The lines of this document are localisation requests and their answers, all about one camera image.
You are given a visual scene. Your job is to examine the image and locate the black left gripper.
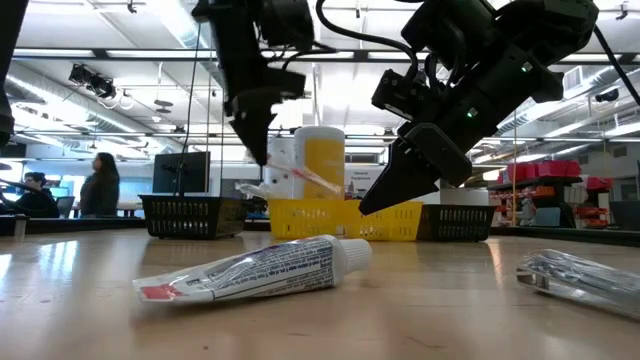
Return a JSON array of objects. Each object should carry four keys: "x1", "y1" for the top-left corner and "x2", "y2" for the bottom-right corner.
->
[{"x1": 192, "y1": 0, "x2": 307, "y2": 167}]

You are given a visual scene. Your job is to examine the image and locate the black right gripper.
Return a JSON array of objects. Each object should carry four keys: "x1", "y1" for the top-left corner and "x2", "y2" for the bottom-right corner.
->
[{"x1": 358, "y1": 49, "x2": 565, "y2": 216}]

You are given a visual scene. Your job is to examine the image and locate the red toothbrush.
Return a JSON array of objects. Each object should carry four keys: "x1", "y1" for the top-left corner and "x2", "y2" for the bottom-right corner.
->
[{"x1": 263, "y1": 153, "x2": 347, "y2": 200}]

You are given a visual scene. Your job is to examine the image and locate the white toothpaste tube red end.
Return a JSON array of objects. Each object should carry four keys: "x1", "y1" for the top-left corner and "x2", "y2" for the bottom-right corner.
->
[{"x1": 132, "y1": 234, "x2": 374, "y2": 306}]

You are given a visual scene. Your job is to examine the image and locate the small clear packet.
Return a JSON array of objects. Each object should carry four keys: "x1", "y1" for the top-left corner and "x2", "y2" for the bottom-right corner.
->
[{"x1": 516, "y1": 248, "x2": 640, "y2": 322}]

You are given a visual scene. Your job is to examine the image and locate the white appliance box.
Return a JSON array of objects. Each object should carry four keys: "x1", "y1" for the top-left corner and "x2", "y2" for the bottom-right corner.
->
[{"x1": 263, "y1": 135, "x2": 297, "y2": 200}]

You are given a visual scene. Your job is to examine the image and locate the yellow plastic basket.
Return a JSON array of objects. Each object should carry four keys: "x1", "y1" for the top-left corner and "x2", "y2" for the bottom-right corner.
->
[
  {"x1": 342, "y1": 199, "x2": 424, "y2": 243},
  {"x1": 267, "y1": 198, "x2": 347, "y2": 241}
]

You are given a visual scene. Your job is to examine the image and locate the white printed panel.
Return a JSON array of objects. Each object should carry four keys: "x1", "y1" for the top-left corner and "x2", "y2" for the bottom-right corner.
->
[{"x1": 344, "y1": 164, "x2": 390, "y2": 202}]

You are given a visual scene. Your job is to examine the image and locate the black plastic basket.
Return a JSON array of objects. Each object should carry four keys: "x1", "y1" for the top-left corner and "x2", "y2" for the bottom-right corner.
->
[
  {"x1": 138, "y1": 194, "x2": 250, "y2": 241},
  {"x1": 416, "y1": 203, "x2": 498, "y2": 244}
]

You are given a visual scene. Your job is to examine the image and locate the white yellow wipes canister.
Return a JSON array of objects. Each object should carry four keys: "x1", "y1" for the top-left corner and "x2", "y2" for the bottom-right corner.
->
[{"x1": 293, "y1": 125, "x2": 347, "y2": 201}]

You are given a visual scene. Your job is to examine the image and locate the black monitor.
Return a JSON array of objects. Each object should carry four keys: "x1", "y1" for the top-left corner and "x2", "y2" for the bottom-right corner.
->
[{"x1": 151, "y1": 150, "x2": 212, "y2": 196}]

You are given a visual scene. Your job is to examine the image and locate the shelf with red bins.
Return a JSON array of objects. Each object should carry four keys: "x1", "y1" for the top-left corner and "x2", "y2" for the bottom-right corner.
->
[{"x1": 487, "y1": 158, "x2": 615, "y2": 230}]

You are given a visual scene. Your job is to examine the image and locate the person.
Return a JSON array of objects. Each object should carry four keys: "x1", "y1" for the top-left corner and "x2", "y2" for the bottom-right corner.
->
[
  {"x1": 78, "y1": 151, "x2": 121, "y2": 219},
  {"x1": 16, "y1": 171, "x2": 61, "y2": 219}
]

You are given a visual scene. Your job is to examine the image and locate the white ceiling air vent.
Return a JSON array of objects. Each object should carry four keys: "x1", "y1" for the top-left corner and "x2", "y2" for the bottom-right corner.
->
[{"x1": 562, "y1": 64, "x2": 585, "y2": 93}]

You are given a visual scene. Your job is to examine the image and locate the dark storage bin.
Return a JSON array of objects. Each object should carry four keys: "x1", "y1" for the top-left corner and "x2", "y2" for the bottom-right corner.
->
[{"x1": 608, "y1": 199, "x2": 640, "y2": 232}]

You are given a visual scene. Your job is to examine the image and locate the thin black hanging cable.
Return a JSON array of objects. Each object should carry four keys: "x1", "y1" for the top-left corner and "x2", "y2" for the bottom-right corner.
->
[{"x1": 177, "y1": 22, "x2": 202, "y2": 196}]

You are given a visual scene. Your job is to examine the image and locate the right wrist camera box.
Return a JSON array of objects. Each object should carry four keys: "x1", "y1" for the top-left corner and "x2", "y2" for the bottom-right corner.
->
[{"x1": 371, "y1": 68, "x2": 419, "y2": 122}]

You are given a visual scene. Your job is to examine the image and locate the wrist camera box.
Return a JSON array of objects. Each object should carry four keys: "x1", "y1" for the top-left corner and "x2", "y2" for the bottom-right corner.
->
[
  {"x1": 259, "y1": 0, "x2": 317, "y2": 54},
  {"x1": 371, "y1": 68, "x2": 419, "y2": 122}
]

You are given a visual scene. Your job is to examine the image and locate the black clamp post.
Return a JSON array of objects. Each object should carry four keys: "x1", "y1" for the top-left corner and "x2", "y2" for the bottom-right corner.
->
[{"x1": 162, "y1": 162, "x2": 185, "y2": 197}]

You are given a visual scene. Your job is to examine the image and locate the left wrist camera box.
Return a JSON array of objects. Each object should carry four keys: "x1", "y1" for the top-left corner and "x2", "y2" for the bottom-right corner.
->
[{"x1": 259, "y1": 0, "x2": 317, "y2": 54}]

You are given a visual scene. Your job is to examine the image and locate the black ceiling camera cluster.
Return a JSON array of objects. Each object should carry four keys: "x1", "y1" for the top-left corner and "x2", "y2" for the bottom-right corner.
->
[{"x1": 67, "y1": 62, "x2": 118, "y2": 101}]

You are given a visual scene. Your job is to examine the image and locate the black aluminium table frame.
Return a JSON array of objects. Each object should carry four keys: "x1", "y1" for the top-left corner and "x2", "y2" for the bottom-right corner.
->
[{"x1": 0, "y1": 213, "x2": 640, "y2": 249}]

